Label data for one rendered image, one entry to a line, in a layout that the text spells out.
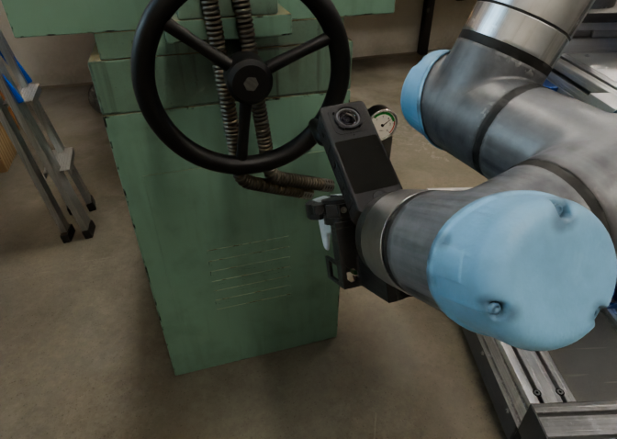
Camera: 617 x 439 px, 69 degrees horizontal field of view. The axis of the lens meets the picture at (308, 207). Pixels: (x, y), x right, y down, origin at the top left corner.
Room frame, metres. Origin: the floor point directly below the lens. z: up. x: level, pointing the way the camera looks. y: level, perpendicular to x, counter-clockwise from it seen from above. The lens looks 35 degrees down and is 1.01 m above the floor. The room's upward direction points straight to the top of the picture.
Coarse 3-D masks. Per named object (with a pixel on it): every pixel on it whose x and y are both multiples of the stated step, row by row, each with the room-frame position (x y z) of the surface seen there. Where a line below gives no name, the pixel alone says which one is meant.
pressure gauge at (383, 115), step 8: (368, 112) 0.78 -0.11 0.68; (376, 112) 0.76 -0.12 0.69; (384, 112) 0.77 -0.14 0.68; (392, 112) 0.77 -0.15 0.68; (376, 120) 0.76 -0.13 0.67; (384, 120) 0.77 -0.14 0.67; (392, 120) 0.77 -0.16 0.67; (376, 128) 0.76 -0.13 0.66; (384, 128) 0.77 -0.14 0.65; (392, 128) 0.77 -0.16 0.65; (384, 136) 0.77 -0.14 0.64
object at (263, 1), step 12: (192, 0) 0.65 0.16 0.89; (228, 0) 0.66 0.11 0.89; (252, 0) 0.67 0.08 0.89; (264, 0) 0.67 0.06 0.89; (276, 0) 0.68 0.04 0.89; (180, 12) 0.64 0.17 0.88; (192, 12) 0.65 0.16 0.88; (228, 12) 0.66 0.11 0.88; (252, 12) 0.67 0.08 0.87; (264, 12) 0.67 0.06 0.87; (276, 12) 0.68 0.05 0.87
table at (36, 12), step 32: (32, 0) 0.68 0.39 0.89; (64, 0) 0.69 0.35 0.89; (96, 0) 0.70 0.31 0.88; (128, 0) 0.71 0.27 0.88; (288, 0) 0.78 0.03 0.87; (352, 0) 0.81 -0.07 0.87; (384, 0) 0.83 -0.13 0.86; (32, 32) 0.67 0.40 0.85; (64, 32) 0.69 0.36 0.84; (96, 32) 0.70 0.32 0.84; (192, 32) 0.65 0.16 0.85; (224, 32) 0.66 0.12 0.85; (256, 32) 0.67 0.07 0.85; (288, 32) 0.68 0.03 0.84
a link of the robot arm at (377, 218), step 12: (396, 192) 0.28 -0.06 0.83; (408, 192) 0.26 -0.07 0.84; (420, 192) 0.25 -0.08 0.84; (384, 204) 0.26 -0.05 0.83; (396, 204) 0.25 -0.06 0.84; (372, 216) 0.26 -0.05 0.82; (384, 216) 0.25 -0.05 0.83; (372, 228) 0.25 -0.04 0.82; (384, 228) 0.24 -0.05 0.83; (372, 240) 0.24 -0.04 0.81; (372, 252) 0.24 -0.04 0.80; (372, 264) 0.24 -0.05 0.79; (384, 264) 0.25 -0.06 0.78; (384, 276) 0.23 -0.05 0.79
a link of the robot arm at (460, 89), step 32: (480, 0) 0.36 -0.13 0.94; (512, 0) 0.34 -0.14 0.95; (544, 0) 0.33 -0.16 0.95; (576, 0) 0.33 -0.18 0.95; (480, 32) 0.34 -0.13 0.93; (512, 32) 0.33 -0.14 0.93; (544, 32) 0.32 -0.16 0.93; (448, 64) 0.35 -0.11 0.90; (480, 64) 0.33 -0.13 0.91; (512, 64) 0.32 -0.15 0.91; (544, 64) 0.32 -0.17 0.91; (416, 96) 0.36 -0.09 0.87; (448, 96) 0.33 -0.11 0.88; (480, 96) 0.31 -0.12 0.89; (512, 96) 0.29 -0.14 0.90; (416, 128) 0.36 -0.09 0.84; (448, 128) 0.32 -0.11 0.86; (480, 128) 0.29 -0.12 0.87
